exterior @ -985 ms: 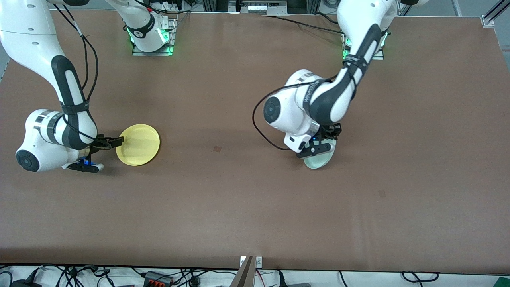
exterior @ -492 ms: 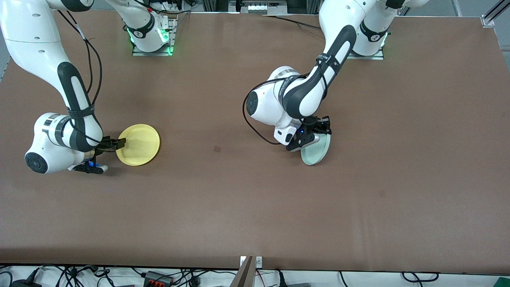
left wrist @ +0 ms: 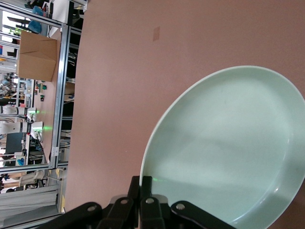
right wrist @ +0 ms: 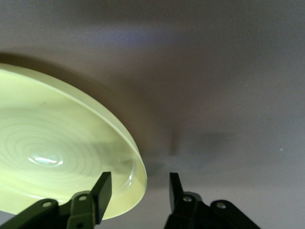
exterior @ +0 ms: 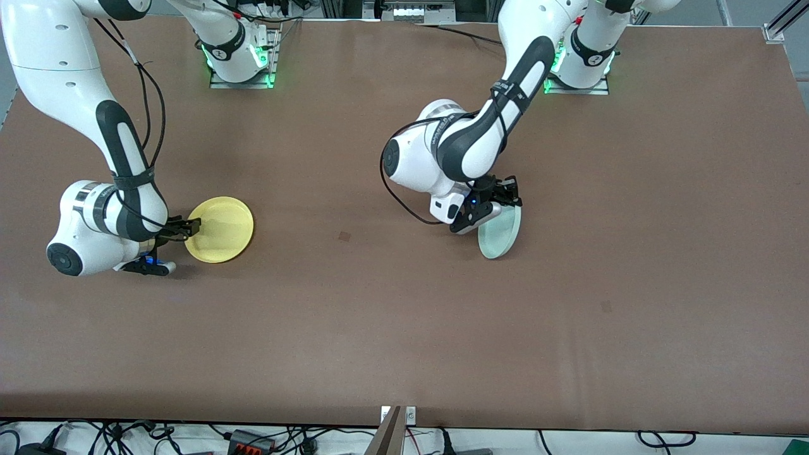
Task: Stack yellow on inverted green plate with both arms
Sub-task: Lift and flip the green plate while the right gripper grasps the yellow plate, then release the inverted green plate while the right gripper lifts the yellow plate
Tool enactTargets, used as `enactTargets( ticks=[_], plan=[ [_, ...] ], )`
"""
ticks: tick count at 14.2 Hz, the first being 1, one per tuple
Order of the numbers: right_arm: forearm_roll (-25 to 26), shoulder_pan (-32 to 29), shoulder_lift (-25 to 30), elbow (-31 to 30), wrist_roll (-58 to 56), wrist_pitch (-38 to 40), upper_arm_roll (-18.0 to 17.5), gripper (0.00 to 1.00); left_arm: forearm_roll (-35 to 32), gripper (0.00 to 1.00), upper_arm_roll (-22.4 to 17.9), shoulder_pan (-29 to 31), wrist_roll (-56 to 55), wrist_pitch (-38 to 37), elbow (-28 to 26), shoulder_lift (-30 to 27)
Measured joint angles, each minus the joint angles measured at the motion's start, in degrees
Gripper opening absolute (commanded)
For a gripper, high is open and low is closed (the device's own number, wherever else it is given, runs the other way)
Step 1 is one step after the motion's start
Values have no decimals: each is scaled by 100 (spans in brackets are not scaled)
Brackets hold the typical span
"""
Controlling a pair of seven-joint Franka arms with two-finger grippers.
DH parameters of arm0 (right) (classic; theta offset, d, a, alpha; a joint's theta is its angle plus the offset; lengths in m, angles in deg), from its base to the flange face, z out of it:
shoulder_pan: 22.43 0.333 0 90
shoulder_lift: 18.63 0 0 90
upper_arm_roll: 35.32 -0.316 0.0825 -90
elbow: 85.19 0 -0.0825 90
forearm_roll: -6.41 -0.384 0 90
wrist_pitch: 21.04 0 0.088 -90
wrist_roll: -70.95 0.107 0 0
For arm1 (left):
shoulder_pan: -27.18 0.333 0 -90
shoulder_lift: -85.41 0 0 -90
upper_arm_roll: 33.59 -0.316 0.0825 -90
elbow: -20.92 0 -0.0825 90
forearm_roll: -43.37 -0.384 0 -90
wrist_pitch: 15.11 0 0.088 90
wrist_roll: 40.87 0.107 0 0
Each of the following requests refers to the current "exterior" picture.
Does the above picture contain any yellow plate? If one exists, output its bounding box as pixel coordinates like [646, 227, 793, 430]
[183, 196, 255, 264]

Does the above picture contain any pale green plate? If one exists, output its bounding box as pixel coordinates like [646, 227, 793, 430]
[477, 203, 523, 260]

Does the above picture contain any black orange power brick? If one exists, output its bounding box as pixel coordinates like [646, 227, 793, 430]
[226, 429, 277, 455]

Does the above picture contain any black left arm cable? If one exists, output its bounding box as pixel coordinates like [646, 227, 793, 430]
[379, 111, 484, 227]

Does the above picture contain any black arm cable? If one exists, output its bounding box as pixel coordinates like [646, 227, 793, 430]
[379, 111, 484, 227]
[94, 18, 190, 232]

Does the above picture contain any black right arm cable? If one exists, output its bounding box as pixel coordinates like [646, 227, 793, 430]
[94, 18, 190, 232]

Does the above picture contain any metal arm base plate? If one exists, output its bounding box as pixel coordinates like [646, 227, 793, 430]
[209, 28, 282, 90]
[542, 63, 611, 96]

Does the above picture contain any black braided cable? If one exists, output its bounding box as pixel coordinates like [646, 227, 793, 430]
[414, 23, 504, 47]

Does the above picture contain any aluminium profile post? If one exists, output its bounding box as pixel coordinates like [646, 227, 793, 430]
[365, 406, 406, 455]

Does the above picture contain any black looped cable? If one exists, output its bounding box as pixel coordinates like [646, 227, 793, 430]
[636, 430, 698, 450]

